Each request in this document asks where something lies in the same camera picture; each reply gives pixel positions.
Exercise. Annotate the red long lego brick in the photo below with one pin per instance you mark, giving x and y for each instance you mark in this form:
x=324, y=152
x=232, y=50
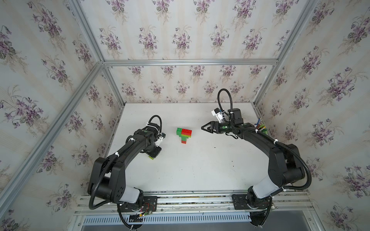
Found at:
x=186, y=132

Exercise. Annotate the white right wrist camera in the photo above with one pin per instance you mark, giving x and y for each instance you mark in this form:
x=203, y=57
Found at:
x=220, y=115

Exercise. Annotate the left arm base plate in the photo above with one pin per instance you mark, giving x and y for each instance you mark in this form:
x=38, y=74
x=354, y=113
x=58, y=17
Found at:
x=144, y=204

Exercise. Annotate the aluminium mounting rail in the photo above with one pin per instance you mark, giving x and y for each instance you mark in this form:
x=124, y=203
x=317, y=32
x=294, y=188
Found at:
x=170, y=202

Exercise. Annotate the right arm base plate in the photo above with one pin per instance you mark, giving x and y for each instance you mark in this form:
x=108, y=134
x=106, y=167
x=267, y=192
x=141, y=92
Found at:
x=249, y=201

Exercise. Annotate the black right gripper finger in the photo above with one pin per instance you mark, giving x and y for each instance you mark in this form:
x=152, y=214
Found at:
x=209, y=130
x=209, y=125

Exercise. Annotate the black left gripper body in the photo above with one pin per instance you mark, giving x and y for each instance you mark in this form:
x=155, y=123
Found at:
x=153, y=151

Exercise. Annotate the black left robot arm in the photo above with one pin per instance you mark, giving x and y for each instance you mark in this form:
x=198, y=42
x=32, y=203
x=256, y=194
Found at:
x=107, y=182

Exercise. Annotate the green long lego brick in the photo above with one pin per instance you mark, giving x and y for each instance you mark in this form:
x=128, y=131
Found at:
x=179, y=132

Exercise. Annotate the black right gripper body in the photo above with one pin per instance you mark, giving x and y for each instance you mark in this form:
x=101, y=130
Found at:
x=224, y=127

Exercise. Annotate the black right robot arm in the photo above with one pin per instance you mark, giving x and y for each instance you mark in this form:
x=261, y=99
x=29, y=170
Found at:
x=286, y=169

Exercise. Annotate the white slotted cable duct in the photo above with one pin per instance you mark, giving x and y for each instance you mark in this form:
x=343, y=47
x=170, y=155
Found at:
x=186, y=218

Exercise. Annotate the aluminium frame profiles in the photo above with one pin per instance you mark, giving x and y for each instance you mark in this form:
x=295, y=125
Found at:
x=23, y=174

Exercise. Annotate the colourful pens bundle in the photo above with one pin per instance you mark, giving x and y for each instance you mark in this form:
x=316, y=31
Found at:
x=260, y=127

